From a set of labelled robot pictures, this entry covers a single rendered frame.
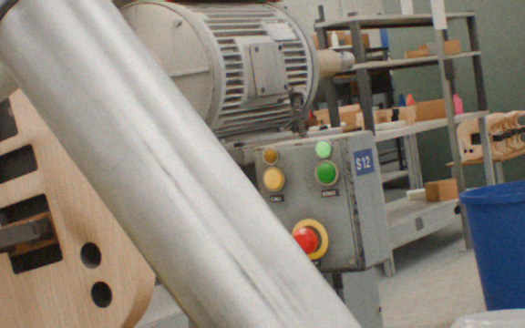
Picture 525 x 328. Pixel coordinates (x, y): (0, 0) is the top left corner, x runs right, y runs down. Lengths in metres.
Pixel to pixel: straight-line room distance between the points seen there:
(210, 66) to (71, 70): 0.90
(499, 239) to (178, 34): 2.73
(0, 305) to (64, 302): 0.12
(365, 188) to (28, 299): 0.52
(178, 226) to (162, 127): 0.08
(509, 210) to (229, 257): 3.52
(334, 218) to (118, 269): 0.32
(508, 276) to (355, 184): 2.77
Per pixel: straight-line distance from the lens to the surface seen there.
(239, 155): 1.80
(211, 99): 1.75
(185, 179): 0.81
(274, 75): 1.87
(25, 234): 1.54
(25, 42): 0.88
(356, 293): 1.92
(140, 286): 1.54
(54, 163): 1.60
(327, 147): 1.61
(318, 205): 1.64
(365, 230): 1.64
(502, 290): 4.39
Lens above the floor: 1.18
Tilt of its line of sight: 3 degrees down
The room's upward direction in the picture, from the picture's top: 9 degrees counter-clockwise
